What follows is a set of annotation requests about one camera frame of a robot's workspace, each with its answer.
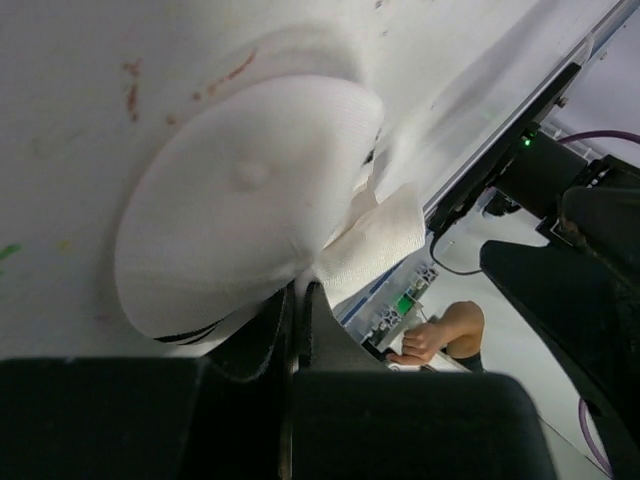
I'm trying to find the person forearm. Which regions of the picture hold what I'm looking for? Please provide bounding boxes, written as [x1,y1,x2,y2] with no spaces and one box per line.
[439,301,485,373]

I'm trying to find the person hand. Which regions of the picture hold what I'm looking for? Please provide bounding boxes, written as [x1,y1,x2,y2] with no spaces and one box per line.
[387,323,449,366]

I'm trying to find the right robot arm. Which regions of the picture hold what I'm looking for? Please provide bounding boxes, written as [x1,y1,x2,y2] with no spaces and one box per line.
[480,134,639,479]

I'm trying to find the aluminium rail frame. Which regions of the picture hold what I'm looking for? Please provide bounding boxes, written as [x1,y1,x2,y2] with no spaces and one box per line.
[334,0,631,361]

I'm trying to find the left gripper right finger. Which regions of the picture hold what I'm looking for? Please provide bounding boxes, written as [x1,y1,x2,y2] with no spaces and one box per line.
[297,281,388,373]

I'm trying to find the white sock black stripes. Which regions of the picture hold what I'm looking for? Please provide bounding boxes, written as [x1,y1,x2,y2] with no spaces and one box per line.
[114,75,426,346]

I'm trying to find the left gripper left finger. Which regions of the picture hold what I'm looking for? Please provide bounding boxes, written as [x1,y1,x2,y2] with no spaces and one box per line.
[206,287,288,383]

